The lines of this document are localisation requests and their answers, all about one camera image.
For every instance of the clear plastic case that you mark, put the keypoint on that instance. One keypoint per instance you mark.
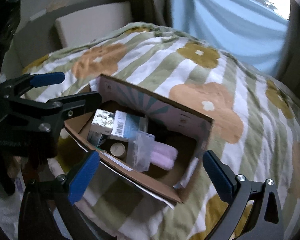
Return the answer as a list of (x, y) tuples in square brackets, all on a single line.
[(139, 151)]

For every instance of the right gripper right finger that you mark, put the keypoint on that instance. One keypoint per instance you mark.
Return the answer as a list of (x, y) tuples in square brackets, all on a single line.
[(265, 220)]

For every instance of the small dark blue box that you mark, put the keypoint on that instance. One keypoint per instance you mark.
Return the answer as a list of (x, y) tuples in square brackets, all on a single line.
[(96, 139)]

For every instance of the white headboard cushion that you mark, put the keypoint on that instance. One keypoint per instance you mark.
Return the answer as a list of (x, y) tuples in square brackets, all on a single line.
[(86, 25)]

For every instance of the light blue curtain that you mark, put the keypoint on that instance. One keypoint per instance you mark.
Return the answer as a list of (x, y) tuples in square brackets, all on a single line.
[(248, 30)]

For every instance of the beige round cap jar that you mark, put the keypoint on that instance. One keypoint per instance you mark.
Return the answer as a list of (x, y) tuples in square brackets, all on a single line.
[(118, 150)]

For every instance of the fluffy pink sock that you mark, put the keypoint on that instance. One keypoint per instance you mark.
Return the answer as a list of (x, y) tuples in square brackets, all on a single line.
[(163, 156)]

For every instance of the white printed small box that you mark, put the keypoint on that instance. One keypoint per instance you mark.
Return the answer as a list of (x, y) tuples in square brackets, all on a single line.
[(103, 122)]

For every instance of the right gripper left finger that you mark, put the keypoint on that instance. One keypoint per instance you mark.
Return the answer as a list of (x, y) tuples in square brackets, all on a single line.
[(35, 218)]

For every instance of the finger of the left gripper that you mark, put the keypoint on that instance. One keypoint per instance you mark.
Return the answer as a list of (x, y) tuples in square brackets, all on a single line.
[(20, 85), (78, 104)]

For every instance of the blue white product box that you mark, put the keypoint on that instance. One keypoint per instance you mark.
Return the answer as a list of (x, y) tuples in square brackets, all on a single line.
[(126, 125)]

